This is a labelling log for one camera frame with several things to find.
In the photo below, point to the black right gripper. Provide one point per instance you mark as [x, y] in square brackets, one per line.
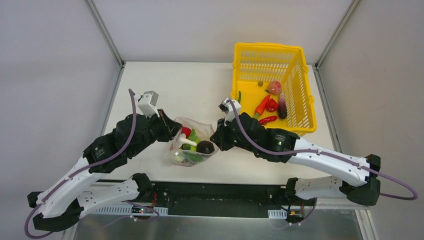
[220, 135]

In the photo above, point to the red toy bell pepper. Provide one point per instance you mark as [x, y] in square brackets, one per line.
[186, 131]

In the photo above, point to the white toy radish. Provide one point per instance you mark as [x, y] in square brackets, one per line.
[185, 144]
[184, 157]

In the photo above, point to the green toy apple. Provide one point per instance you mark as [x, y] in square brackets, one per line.
[194, 137]

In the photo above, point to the clear pink zip top bag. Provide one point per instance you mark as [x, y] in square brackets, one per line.
[204, 132]

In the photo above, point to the dark toy avocado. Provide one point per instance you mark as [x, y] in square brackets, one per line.
[205, 147]

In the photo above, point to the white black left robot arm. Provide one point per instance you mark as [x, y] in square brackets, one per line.
[69, 200]

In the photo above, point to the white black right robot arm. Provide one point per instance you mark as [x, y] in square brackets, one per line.
[348, 176]

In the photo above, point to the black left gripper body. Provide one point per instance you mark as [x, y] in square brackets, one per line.
[156, 126]

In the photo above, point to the orange toy carrot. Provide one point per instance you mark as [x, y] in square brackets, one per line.
[261, 107]

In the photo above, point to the red toy strawberry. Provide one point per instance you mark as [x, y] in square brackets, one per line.
[271, 105]

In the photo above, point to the purple toy eggplant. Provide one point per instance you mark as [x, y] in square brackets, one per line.
[282, 107]

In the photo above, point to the toy peach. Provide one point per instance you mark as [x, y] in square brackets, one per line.
[275, 88]

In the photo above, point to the yellow plastic basket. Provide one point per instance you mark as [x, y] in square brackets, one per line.
[270, 81]

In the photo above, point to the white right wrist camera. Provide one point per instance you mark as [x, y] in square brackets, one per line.
[231, 108]

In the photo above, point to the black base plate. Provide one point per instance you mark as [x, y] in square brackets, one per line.
[220, 200]

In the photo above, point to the aluminium frame rail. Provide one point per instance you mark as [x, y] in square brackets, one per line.
[338, 203]

